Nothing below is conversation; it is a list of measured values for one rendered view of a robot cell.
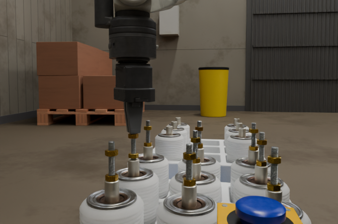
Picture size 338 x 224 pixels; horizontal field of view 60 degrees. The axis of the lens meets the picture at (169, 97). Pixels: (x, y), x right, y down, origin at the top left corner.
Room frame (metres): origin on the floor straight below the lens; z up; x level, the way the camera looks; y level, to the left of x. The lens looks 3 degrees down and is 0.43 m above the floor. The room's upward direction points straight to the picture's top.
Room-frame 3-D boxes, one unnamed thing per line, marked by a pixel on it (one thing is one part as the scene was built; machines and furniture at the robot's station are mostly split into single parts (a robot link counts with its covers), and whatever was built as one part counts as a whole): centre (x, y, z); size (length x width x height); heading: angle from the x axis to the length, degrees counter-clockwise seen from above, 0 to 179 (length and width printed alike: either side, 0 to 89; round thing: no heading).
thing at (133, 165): (0.55, 0.07, 0.26); 0.02 x 0.02 x 0.03
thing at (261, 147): (0.52, -0.17, 0.30); 0.01 x 0.01 x 0.08
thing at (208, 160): (0.65, -0.07, 0.25); 0.08 x 0.08 x 0.01
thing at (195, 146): (0.54, -0.05, 0.30); 0.01 x 0.01 x 0.08
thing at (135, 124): (0.54, 0.06, 0.36); 0.03 x 0.02 x 0.06; 114
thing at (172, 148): (0.97, 0.00, 0.16); 0.10 x 0.10 x 0.18
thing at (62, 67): (3.49, 0.82, 0.40); 1.44 x 0.98 x 0.81; 172
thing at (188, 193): (0.42, -0.03, 0.26); 0.02 x 0.02 x 0.03
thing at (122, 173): (0.55, 0.07, 0.25); 0.08 x 0.08 x 0.01
